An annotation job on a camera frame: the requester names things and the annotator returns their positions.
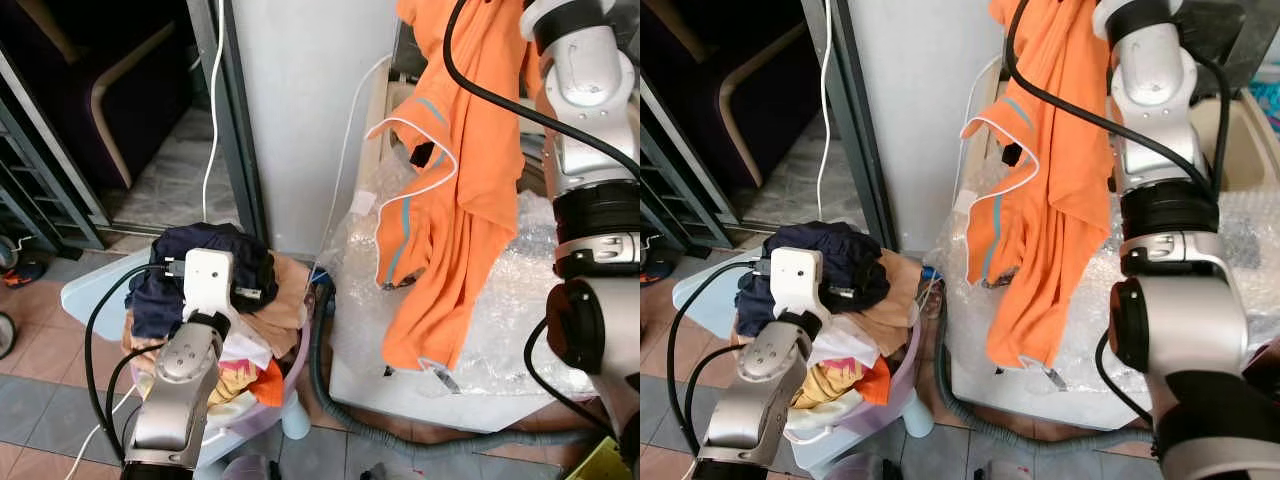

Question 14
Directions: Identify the thin white hanging cable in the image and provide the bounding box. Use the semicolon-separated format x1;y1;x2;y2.
201;0;227;223
815;0;836;221

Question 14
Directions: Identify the tan garment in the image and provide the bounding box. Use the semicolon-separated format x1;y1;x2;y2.
235;252;313;346
850;250;926;346

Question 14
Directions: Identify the navy blue garment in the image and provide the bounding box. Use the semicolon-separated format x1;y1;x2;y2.
735;221;891;313
125;222;279;341

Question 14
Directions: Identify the short black left arm cable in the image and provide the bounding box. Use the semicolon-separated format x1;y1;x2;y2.
682;344;747;443
104;343;167;443

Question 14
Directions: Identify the dark chair with beige armrest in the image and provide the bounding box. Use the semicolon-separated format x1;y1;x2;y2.
640;0;816;191
0;0;196;191

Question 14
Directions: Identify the yellow plastic item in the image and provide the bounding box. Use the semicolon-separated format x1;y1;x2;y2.
563;435;633;480

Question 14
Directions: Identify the white washing machine cable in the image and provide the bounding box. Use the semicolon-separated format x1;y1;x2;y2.
325;55;393;251
950;55;1001;231

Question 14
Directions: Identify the lilac plastic bucket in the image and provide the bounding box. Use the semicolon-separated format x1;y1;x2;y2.
218;454;283;480
820;452;886;480

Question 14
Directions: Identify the white printed garment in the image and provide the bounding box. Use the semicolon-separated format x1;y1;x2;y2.
800;328;881;401
205;330;276;401

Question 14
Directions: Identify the long black left arm cable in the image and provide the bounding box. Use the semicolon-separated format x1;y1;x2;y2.
667;260;773;453
84;260;191;463

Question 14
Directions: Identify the short black arm cable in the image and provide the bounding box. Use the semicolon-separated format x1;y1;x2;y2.
104;343;167;443
1094;328;1161;429
682;344;747;443
523;316;623;413

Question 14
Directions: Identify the clear bubble wrap sheet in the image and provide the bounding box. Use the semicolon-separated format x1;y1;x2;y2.
322;150;601;396
930;150;1280;396

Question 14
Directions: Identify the beige plastic tub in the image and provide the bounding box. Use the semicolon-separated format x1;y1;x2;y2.
1190;90;1280;196

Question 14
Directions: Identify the long black right arm cable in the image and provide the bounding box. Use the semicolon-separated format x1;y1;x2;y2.
1004;0;1231;201
442;0;641;183

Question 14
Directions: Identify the dark sandal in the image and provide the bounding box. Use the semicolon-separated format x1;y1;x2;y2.
640;250;676;286
0;235;49;291

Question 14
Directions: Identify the short black right arm cable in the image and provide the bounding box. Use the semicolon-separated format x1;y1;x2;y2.
1094;328;1161;429
523;316;623;413

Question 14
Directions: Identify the orange garment with blue stripes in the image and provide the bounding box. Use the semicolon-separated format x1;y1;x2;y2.
958;0;1119;369
364;0;549;373

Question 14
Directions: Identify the white cable on floor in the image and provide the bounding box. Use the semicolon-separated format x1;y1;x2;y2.
62;385;141;480

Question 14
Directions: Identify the grey metal door frame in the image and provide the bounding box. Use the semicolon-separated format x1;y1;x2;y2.
188;0;269;243
800;0;899;251

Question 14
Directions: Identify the grey metal sliding gate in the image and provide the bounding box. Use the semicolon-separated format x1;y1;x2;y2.
640;75;716;251
0;45;109;251

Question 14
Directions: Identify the lilac plastic laundry basket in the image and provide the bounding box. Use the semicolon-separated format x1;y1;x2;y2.
790;320;926;446
130;320;313;471

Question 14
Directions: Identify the orange and yellow garment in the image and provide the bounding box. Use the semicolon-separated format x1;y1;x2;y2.
215;360;286;409
795;358;893;411

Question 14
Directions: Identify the long black arm cable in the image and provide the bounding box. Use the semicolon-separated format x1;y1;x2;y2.
667;260;773;453
1004;0;1231;201
442;0;641;183
84;260;191;463

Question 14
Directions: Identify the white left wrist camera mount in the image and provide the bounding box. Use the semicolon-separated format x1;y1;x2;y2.
182;247;237;321
768;246;827;321

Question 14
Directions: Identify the white washing machine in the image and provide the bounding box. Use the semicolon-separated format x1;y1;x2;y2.
325;45;641;433
945;55;1280;433

